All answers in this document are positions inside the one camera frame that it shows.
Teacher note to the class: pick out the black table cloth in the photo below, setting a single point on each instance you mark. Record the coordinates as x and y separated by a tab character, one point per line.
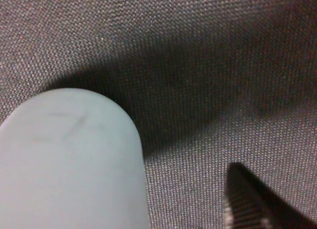
206	82

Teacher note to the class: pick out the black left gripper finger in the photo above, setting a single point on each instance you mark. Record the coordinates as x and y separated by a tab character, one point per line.
250	204

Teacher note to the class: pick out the light blue cylindrical bottle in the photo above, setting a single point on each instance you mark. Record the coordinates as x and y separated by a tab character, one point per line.
71	159

